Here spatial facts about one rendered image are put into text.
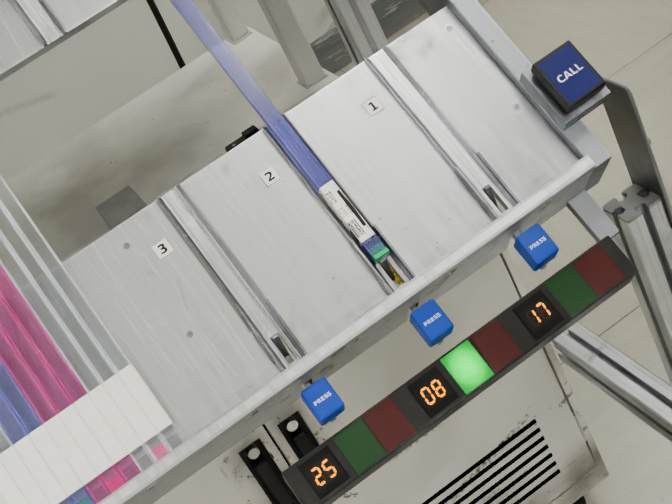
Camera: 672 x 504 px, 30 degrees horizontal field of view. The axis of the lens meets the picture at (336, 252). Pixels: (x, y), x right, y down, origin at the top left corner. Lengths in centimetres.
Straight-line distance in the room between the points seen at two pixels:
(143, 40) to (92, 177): 124
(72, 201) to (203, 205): 67
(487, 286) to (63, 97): 166
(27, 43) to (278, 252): 30
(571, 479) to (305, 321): 74
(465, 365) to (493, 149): 19
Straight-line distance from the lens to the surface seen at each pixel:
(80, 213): 169
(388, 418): 102
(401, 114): 110
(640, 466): 182
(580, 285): 107
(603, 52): 275
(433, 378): 103
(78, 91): 296
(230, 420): 100
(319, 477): 102
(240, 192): 107
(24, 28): 117
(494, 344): 104
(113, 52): 296
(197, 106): 178
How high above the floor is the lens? 131
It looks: 32 degrees down
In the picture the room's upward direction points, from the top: 29 degrees counter-clockwise
